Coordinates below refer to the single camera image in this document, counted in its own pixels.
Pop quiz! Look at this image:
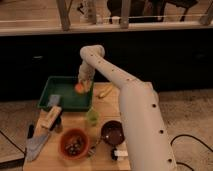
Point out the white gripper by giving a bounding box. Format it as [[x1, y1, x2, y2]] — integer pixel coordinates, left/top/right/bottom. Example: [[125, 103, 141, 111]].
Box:
[[78, 61, 95, 92]]

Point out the orange apple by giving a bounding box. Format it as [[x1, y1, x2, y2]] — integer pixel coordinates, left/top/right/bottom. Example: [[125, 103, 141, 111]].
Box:
[[74, 83, 84, 94]]

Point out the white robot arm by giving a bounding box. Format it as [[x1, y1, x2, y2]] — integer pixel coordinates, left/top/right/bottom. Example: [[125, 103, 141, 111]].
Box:
[[78, 45, 178, 171]]

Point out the green plastic tray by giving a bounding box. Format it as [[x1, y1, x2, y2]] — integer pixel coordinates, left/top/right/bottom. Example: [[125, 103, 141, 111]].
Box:
[[38, 76, 93, 112]]

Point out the green plastic cup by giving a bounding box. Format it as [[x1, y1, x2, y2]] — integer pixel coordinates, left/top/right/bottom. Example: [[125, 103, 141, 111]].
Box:
[[86, 108, 99, 126]]

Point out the grey sponge block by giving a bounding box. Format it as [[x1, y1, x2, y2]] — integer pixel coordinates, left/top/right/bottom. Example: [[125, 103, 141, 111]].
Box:
[[48, 94, 61, 107]]

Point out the wooden block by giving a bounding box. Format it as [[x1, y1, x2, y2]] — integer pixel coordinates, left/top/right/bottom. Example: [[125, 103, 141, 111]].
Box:
[[41, 106, 62, 129]]

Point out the dark brown bowl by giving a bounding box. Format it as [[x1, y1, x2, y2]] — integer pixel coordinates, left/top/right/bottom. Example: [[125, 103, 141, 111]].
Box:
[[101, 120, 125, 146]]

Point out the orange bowl with contents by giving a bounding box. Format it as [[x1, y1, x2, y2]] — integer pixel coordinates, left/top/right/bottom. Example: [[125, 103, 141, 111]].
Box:
[[58, 128, 90, 160]]

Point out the metal spoon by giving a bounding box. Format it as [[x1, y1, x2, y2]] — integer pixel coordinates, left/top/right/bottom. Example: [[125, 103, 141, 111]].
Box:
[[88, 138, 102, 157]]

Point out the small black white object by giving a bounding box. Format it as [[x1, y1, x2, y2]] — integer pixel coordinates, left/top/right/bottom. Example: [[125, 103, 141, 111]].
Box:
[[111, 148, 128, 161]]

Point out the wooden railing shelf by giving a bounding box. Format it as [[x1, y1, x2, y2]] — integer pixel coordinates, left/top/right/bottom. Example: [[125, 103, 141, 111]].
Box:
[[0, 0, 213, 35]]

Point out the black cable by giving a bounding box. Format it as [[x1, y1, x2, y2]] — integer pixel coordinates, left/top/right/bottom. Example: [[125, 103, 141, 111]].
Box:
[[170, 133, 213, 171]]

